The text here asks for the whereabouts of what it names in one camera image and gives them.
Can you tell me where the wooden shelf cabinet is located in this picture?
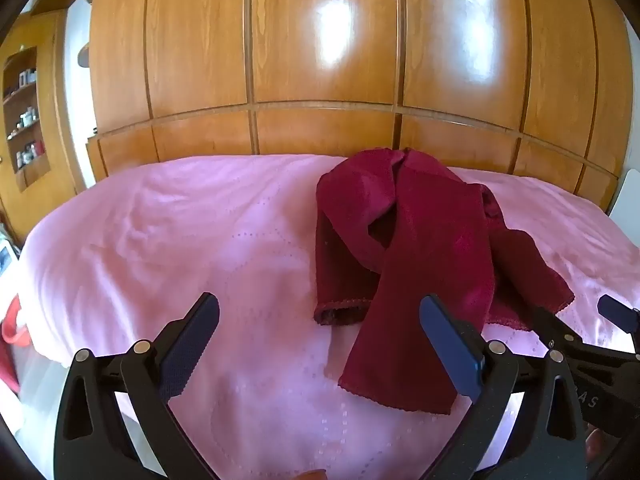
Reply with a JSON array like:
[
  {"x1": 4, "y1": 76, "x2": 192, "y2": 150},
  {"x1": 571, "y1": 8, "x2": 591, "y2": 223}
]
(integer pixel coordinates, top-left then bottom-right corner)
[{"x1": 0, "y1": 10, "x2": 96, "y2": 246}]

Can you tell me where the red plastic object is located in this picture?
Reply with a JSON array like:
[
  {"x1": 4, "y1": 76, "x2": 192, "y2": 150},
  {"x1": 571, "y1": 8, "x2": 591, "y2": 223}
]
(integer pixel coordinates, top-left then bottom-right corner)
[{"x1": 0, "y1": 295, "x2": 33, "y2": 348}]

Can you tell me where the dark red garment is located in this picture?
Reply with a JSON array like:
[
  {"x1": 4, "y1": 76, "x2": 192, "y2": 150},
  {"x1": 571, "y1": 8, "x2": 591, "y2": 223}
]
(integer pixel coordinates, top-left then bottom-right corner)
[{"x1": 314, "y1": 147, "x2": 576, "y2": 416}]

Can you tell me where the person's right hand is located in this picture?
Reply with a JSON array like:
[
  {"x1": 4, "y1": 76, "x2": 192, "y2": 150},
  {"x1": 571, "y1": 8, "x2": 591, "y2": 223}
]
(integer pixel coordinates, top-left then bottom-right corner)
[{"x1": 585, "y1": 422, "x2": 613, "y2": 466}]

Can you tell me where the wooden wardrobe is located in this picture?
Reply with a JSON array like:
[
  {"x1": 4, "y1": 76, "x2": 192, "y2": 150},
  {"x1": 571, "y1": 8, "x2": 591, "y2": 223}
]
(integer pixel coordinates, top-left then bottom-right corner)
[{"x1": 85, "y1": 0, "x2": 626, "y2": 211}]

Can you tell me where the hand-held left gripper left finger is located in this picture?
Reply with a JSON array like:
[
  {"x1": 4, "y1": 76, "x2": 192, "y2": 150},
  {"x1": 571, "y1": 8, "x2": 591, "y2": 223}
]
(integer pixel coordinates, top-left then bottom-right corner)
[{"x1": 52, "y1": 292, "x2": 221, "y2": 480}]

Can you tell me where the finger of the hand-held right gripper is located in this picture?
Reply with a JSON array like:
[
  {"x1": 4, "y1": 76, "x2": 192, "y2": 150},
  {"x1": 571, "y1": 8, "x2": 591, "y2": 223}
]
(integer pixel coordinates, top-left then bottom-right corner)
[
  {"x1": 597, "y1": 294, "x2": 640, "y2": 346},
  {"x1": 531, "y1": 305, "x2": 584, "y2": 354}
]

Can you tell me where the white box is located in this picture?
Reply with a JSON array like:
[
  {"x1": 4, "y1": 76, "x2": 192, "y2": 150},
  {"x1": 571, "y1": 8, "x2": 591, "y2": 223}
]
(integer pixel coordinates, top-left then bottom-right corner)
[{"x1": 0, "y1": 242, "x2": 21, "y2": 273}]

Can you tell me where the pink bed sheet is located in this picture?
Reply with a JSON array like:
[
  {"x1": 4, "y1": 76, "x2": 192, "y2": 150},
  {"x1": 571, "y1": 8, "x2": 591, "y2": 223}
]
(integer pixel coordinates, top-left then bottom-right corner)
[{"x1": 17, "y1": 154, "x2": 640, "y2": 480}]

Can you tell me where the white board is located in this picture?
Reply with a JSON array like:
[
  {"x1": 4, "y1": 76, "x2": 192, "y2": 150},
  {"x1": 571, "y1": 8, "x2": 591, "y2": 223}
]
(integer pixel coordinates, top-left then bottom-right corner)
[{"x1": 607, "y1": 167, "x2": 640, "y2": 231}]

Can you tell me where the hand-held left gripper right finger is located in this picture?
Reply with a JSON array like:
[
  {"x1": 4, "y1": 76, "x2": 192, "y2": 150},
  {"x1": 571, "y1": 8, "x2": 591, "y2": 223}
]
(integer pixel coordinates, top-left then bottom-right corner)
[{"x1": 419, "y1": 295, "x2": 587, "y2": 480}]

